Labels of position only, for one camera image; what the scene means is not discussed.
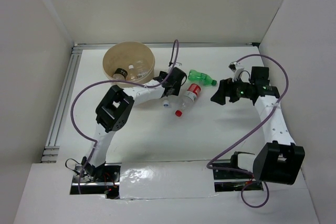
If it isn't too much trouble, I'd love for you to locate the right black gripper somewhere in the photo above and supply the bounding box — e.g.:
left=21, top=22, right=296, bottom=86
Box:
left=211, top=74, right=254, bottom=105

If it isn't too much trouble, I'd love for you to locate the green plastic bottle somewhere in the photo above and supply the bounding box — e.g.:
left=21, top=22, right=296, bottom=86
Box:
left=187, top=69, right=217, bottom=87

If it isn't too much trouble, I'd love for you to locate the slim clear bottle blue cap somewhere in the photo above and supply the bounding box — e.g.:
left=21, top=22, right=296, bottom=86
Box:
left=163, top=99, right=171, bottom=108

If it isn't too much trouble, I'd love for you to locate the red label bottle red cap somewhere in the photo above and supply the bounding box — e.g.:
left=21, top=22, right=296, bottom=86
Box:
left=175, top=83, right=202, bottom=118

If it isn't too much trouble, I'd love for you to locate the blue label water bottle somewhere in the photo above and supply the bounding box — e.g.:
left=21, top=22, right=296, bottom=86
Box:
left=134, top=59, right=149, bottom=79

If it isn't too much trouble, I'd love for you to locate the black label clear bottle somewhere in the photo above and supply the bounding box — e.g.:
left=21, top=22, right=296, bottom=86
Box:
left=112, top=68, right=128, bottom=81

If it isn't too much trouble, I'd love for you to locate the clear crushed bottle white cap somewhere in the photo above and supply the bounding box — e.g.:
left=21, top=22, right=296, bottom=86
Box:
left=127, top=65, right=138, bottom=81

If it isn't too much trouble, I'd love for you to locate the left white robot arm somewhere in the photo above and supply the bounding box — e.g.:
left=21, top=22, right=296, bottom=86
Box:
left=81, top=67, right=187, bottom=182

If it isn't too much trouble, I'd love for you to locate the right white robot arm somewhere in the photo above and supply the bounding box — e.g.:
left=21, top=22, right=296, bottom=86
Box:
left=211, top=63, right=305, bottom=185

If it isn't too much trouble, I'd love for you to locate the beige round bin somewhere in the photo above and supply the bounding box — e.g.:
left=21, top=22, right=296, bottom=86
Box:
left=102, top=41, right=156, bottom=105

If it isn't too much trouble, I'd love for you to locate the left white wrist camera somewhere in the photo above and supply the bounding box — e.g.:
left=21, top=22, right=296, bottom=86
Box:
left=169, top=61, right=182, bottom=68

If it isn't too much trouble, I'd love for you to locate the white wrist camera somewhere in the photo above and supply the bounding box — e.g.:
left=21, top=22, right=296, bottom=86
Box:
left=169, top=61, right=182, bottom=68
left=228, top=62, right=245, bottom=82

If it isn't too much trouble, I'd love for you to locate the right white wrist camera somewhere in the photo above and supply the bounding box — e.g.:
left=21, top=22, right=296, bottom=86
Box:
left=228, top=62, right=245, bottom=82

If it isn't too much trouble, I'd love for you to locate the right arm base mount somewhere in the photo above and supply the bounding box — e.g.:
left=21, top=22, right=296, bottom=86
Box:
left=211, top=152, right=254, bottom=193

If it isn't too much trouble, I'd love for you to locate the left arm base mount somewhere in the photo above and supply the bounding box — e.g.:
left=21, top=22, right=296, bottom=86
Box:
left=65, top=158, right=121, bottom=199

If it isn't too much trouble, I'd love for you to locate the aluminium frame rail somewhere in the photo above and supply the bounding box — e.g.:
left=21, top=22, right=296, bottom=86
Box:
left=41, top=44, right=263, bottom=163

